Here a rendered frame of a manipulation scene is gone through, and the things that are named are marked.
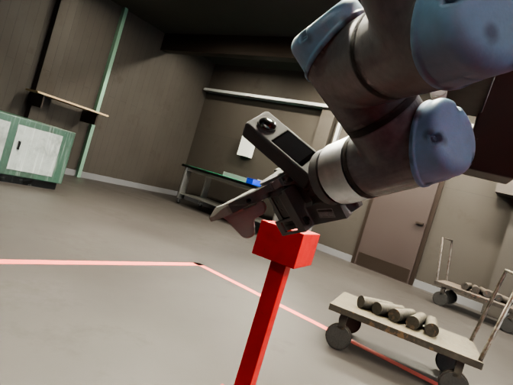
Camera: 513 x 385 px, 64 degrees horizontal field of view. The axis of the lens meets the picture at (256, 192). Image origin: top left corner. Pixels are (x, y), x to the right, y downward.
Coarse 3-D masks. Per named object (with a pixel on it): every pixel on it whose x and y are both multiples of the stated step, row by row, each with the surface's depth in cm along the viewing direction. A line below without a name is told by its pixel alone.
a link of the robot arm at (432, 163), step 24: (408, 120) 37; (432, 120) 36; (456, 120) 37; (360, 144) 40; (384, 144) 38; (408, 144) 37; (432, 144) 36; (456, 144) 36; (360, 168) 42; (384, 168) 40; (408, 168) 38; (432, 168) 37; (456, 168) 36; (360, 192) 44; (384, 192) 43
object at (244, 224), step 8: (248, 192) 56; (232, 200) 57; (216, 208) 60; (224, 208) 57; (248, 208) 57; (256, 208) 57; (264, 208) 57; (216, 216) 59; (224, 216) 58; (232, 216) 58; (240, 216) 58; (248, 216) 58; (256, 216) 57; (232, 224) 59; (240, 224) 58; (248, 224) 58; (240, 232) 59; (248, 232) 58
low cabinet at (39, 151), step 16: (0, 112) 500; (0, 128) 504; (16, 128) 518; (32, 128) 532; (48, 128) 549; (0, 144) 508; (16, 144) 522; (32, 144) 537; (48, 144) 553; (64, 144) 571; (0, 160) 513; (16, 160) 527; (32, 160) 542; (48, 160) 559; (64, 160) 577; (0, 176) 522; (16, 176) 537; (32, 176) 548; (48, 176) 565
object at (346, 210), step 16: (272, 176) 55; (288, 176) 53; (272, 192) 54; (288, 192) 53; (304, 192) 53; (320, 192) 48; (288, 208) 54; (304, 208) 54; (320, 208) 52; (336, 208) 50; (352, 208) 51; (288, 224) 57; (304, 224) 53
